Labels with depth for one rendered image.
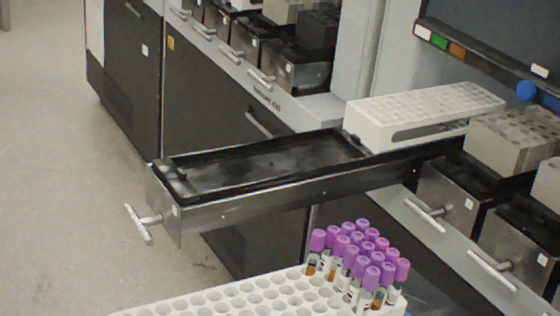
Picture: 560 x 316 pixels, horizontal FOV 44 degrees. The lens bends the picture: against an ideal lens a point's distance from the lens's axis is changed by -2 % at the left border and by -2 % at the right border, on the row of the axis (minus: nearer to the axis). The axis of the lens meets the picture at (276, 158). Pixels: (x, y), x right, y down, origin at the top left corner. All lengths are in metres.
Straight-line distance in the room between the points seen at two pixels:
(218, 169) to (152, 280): 1.06
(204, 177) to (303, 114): 0.46
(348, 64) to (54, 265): 1.14
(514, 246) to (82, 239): 1.52
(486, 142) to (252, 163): 0.38
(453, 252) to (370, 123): 0.25
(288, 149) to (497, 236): 0.36
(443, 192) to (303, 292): 0.48
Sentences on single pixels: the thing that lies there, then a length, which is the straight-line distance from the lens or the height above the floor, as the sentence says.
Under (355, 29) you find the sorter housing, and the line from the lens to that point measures 1.44.
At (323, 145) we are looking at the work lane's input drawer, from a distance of 1.18.
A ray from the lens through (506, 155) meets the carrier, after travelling 1.16.
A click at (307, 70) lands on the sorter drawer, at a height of 0.79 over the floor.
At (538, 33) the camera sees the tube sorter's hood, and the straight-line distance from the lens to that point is 1.09.
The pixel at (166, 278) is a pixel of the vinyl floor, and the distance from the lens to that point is 2.12.
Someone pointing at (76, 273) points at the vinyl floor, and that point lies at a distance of 2.15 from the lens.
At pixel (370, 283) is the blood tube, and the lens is 0.70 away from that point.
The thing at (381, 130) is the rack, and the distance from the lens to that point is 1.14.
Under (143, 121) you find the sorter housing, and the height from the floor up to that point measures 0.24.
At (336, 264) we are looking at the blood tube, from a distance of 0.75.
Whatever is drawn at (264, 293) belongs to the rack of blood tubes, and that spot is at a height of 0.88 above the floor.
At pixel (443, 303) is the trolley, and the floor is 0.82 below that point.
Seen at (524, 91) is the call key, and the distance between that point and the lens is 1.08.
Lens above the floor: 1.36
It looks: 30 degrees down
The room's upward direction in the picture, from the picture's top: 6 degrees clockwise
